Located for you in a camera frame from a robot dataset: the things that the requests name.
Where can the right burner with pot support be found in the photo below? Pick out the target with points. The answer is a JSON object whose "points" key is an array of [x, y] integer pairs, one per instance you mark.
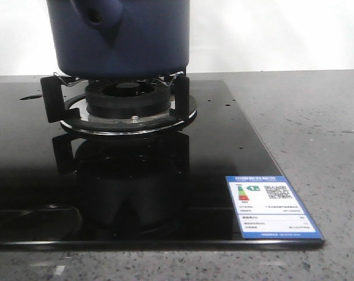
{"points": [[128, 107]]}

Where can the dark blue cooking pot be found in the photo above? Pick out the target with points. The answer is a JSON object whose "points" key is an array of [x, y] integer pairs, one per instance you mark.
{"points": [[120, 39]]}

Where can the blue energy efficiency label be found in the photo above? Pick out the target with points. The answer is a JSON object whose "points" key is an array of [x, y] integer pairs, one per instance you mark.
{"points": [[267, 207]]}

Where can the black glass gas stove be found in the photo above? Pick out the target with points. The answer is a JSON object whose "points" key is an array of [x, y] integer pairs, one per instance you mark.
{"points": [[169, 191]]}

